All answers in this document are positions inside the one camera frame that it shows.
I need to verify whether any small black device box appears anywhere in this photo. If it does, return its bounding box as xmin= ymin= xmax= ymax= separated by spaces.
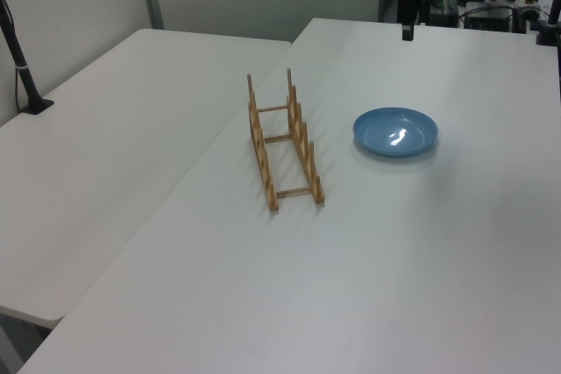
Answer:
xmin=431 ymin=0 xmax=461 ymax=27

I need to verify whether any grey table leg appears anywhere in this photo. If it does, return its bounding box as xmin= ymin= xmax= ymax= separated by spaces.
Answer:
xmin=0 ymin=324 xmax=24 ymax=374

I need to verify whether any wooden plate rack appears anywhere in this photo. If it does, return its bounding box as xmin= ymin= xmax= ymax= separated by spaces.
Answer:
xmin=245 ymin=67 xmax=328 ymax=214

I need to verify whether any black clamp camera stand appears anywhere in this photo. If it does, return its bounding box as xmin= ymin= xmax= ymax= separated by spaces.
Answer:
xmin=534 ymin=0 xmax=561 ymax=46

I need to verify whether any black electronics box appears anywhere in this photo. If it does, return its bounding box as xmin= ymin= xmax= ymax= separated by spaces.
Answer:
xmin=464 ymin=5 xmax=514 ymax=32

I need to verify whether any thin black cable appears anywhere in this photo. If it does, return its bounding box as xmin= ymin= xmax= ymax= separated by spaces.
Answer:
xmin=12 ymin=67 xmax=23 ymax=112

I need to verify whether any grey control device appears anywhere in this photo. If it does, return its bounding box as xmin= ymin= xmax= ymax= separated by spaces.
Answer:
xmin=512 ymin=0 xmax=547 ymax=34

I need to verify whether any black camera stand pole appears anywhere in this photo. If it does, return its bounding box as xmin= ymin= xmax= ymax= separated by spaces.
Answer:
xmin=0 ymin=0 xmax=56 ymax=116

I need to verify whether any blue round plate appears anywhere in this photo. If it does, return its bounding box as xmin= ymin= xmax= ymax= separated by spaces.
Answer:
xmin=352 ymin=106 xmax=440 ymax=159

